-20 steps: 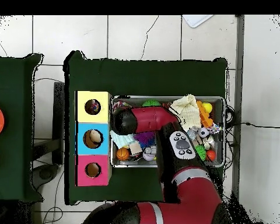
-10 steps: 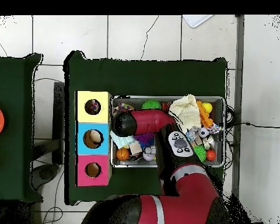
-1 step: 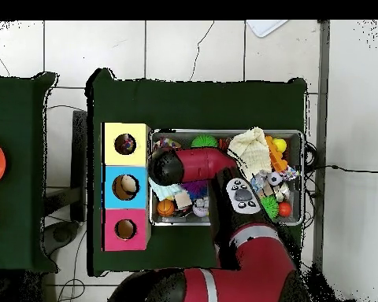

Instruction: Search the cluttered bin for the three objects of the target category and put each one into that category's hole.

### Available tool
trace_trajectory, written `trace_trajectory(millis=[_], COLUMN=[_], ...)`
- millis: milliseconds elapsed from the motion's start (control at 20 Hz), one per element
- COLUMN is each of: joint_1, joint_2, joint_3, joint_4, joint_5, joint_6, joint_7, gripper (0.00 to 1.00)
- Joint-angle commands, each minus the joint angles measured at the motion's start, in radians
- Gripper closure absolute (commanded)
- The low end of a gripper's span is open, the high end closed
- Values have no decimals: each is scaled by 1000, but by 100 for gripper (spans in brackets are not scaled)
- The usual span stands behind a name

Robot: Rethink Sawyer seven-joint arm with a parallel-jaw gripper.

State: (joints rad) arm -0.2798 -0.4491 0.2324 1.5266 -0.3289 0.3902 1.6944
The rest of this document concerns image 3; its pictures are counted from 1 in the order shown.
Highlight wooden box with three holes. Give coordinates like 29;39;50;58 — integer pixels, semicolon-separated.
101;122;152;252

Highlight purple spiky rubber toy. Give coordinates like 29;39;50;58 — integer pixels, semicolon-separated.
180;180;209;201

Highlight green spiky rubber ball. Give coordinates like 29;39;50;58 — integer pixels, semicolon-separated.
259;194;280;220
191;134;219;149

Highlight mint green knitted cloth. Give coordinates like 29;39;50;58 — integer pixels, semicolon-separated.
148;177;183;202

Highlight dark green table cloth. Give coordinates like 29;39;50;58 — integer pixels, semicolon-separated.
0;72;59;274
86;68;308;278

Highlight cream knitted cloth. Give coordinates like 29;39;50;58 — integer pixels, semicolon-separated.
227;126;272;182

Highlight orange toy building brick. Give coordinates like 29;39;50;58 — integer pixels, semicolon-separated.
264;134;289;173

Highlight white tray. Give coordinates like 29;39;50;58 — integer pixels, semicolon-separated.
245;20;289;39

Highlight grey metal bar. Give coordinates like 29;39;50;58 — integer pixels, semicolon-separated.
311;20;331;271

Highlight silver wire mesh bin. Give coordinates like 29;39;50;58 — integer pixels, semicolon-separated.
149;128;305;227

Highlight thin black cable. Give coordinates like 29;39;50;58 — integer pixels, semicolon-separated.
303;164;378;175

